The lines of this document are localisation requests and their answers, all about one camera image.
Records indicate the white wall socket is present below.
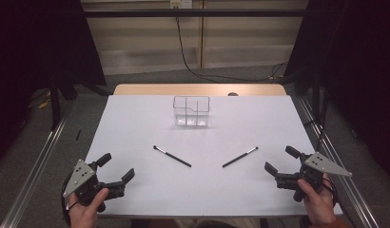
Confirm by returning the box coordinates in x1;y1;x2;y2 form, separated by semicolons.
169;0;193;10

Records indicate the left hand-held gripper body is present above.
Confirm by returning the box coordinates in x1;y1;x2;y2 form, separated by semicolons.
62;159;127;214

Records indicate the black horizontal bar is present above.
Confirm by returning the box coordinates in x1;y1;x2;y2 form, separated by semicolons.
82;9;308;18

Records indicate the black curtain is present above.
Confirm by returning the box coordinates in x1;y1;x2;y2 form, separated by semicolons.
0;0;107;169
283;0;390;183

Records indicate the person's left hand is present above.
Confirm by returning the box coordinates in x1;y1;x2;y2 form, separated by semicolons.
68;188;110;228

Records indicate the black metal stand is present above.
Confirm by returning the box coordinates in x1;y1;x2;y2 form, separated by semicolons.
49;74;111;131
305;67;331;150

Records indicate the wooden table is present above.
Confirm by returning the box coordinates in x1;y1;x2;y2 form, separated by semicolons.
112;83;287;97

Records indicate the white table sheet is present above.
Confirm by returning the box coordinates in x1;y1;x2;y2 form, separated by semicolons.
83;94;343;218

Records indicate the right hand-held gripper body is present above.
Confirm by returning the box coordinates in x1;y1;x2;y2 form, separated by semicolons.
274;151;353;203

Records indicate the black wall cable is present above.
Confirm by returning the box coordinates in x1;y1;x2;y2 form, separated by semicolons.
175;8;290;84

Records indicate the metal floor rail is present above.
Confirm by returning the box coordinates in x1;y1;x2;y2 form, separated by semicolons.
0;104;73;228
297;96;380;228

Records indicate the clear acrylic organizer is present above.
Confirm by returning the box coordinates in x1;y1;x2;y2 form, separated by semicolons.
172;95;211;129

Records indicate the person's right hand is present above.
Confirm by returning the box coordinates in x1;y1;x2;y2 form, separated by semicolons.
297;172;339;226

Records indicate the right hand-held gripper cable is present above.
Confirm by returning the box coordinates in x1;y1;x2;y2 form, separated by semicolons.
322;178;339;207

